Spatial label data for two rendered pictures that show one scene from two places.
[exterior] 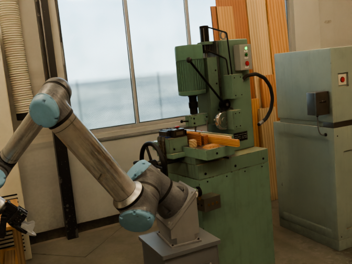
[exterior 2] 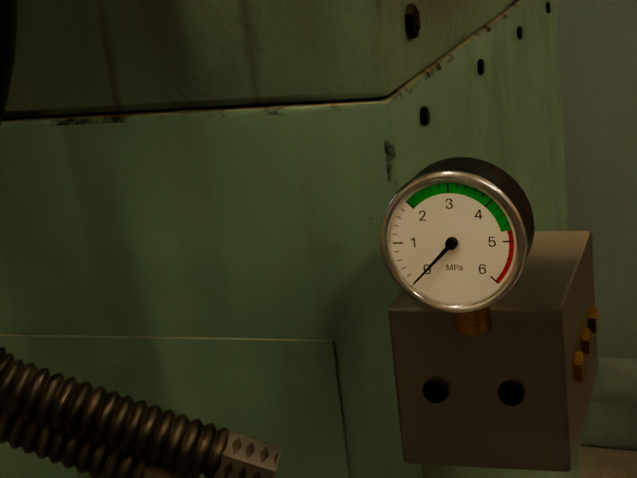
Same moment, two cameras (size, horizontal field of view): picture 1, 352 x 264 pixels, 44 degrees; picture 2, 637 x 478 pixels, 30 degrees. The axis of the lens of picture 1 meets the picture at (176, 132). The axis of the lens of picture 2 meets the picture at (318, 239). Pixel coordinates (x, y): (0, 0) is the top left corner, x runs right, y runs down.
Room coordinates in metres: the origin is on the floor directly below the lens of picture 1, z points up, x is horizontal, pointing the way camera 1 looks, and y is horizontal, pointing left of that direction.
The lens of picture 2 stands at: (2.10, 0.25, 0.81)
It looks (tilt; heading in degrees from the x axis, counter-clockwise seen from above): 16 degrees down; 324
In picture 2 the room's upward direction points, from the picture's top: 7 degrees counter-clockwise
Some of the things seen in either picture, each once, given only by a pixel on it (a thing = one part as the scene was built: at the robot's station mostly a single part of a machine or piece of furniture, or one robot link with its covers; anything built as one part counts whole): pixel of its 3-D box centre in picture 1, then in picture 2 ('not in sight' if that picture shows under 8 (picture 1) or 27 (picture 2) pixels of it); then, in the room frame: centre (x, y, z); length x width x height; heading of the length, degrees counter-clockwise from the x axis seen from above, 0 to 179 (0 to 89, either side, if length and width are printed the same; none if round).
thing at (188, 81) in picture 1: (190, 70); not in sight; (2.79, -0.13, 1.35); 0.18 x 0.18 x 0.31
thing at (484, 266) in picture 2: (197, 193); (462, 251); (2.46, -0.09, 0.65); 0.06 x 0.04 x 0.08; 33
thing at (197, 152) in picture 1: (184, 148); not in sight; (2.72, -0.04, 0.87); 0.61 x 0.30 x 0.06; 33
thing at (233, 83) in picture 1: (233, 86); not in sight; (2.78, -0.39, 1.23); 0.09 x 0.08 x 0.15; 123
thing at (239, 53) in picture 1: (242, 57); not in sight; (2.85, -0.47, 1.40); 0.10 x 0.06 x 0.16; 123
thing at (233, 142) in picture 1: (206, 139); not in sight; (2.70, -0.18, 0.92); 0.60 x 0.02 x 0.04; 33
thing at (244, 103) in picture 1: (227, 95); not in sight; (2.95, -0.37, 1.16); 0.22 x 0.22 x 0.72; 33
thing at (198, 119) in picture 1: (197, 120); not in sight; (2.80, -0.14, 1.03); 0.14 x 0.07 x 0.09; 123
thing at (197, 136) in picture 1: (188, 138); not in sight; (2.71, -0.07, 0.93); 0.25 x 0.01 x 0.07; 33
